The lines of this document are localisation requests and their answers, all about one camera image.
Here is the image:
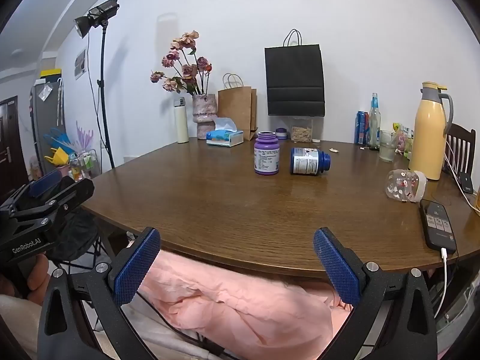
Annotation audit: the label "pink ceramic vase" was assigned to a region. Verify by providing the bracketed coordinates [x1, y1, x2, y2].
[192, 94, 218, 140]

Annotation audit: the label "white charging cable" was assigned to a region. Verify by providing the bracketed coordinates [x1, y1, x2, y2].
[433, 247, 451, 320]

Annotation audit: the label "clear grain container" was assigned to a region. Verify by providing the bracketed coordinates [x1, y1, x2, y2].
[289, 117, 314, 143]

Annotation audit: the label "colourful small packets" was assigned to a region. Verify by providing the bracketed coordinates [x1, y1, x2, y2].
[392, 122, 414, 160]

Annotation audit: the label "clear glass bottle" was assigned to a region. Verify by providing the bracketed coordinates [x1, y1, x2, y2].
[368, 92, 382, 149]

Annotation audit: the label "purple pill bottle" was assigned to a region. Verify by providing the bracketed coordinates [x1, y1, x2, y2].
[254, 131, 280, 175]

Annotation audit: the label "brown paper bag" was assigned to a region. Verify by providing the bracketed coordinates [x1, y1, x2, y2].
[217, 73, 259, 142]

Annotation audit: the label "black phone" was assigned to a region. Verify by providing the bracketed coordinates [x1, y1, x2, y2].
[419, 199, 457, 254]

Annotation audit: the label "drinking glass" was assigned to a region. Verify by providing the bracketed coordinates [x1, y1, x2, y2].
[379, 130, 398, 163]

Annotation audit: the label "white thermos bottle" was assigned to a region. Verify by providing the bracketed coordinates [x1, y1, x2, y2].
[173, 97, 190, 144]

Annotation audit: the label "pink pants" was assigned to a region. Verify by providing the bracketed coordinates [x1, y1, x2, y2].
[122, 249, 355, 360]

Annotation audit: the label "blue drink can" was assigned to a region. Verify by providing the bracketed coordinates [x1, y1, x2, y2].
[354, 111, 370, 145]

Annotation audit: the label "person's left forearm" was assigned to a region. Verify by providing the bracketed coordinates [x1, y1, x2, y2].
[0, 293, 43, 360]

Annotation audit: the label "dark brown door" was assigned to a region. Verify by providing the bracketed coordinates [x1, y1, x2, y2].
[0, 95, 29, 192]

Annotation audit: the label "black studio light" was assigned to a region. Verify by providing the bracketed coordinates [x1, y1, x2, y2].
[73, 0, 121, 39]

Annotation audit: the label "black adapter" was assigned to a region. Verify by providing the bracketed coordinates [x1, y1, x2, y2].
[459, 172, 475, 195]

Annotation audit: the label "black light stand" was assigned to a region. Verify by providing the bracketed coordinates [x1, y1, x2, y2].
[88, 22, 116, 169]

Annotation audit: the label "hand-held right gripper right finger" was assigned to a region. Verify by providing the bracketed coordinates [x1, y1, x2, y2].
[313, 227, 439, 360]

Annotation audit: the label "white power cable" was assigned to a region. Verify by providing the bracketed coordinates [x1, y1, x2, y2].
[443, 146, 480, 211]

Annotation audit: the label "tissue box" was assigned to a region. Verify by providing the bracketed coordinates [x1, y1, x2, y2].
[206, 117, 244, 147]

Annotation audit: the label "person's left hand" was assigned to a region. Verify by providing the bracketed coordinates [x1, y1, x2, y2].
[0, 254, 52, 307]

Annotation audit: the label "clear plastic jar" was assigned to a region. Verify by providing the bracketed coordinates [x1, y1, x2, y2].
[385, 169, 428, 204]

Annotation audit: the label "wire storage rack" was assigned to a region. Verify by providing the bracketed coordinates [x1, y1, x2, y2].
[67, 149, 102, 181]

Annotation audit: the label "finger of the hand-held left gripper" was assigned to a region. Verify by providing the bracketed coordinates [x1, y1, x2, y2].
[22, 177, 95, 230]
[7, 169, 65, 211]

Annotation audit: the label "wooden chair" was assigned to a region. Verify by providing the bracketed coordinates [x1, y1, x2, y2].
[444, 123, 477, 196]

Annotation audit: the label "dark cloth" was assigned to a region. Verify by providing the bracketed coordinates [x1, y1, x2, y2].
[49, 206, 113, 271]

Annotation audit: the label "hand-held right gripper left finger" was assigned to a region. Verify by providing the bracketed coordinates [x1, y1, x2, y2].
[37, 227, 162, 360]

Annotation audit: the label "yellow thermos jug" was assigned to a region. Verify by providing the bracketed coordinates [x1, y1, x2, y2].
[408, 81, 454, 181]

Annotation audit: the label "blue white pill bottle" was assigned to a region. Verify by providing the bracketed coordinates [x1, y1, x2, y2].
[289, 147, 332, 176]

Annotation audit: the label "blue clothes hangers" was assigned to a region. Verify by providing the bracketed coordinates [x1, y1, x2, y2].
[43, 127, 76, 151]

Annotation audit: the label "black paper bag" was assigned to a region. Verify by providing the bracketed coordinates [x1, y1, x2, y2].
[264, 29, 326, 117]

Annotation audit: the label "wall poster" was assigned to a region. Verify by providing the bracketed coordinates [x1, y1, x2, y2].
[74, 49, 89, 80]

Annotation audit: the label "grey refrigerator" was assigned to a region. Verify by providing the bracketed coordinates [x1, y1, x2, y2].
[30, 79, 66, 166]

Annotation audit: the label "dried pink flowers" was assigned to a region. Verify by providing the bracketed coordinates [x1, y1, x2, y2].
[150, 30, 213, 96]

